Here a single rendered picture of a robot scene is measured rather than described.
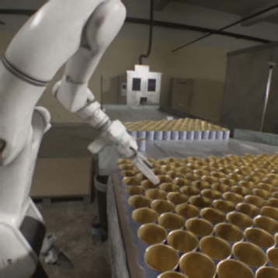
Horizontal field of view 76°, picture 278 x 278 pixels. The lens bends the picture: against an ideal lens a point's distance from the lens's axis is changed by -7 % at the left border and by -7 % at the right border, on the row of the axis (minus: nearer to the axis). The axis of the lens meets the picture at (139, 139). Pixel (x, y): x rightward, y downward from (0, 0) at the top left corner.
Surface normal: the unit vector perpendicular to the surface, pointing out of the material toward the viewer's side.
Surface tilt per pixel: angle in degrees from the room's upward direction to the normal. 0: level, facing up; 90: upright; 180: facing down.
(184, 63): 90
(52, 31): 84
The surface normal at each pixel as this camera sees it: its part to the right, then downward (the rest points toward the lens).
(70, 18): 0.30, 0.00
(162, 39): 0.20, 0.26
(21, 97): 0.48, 0.70
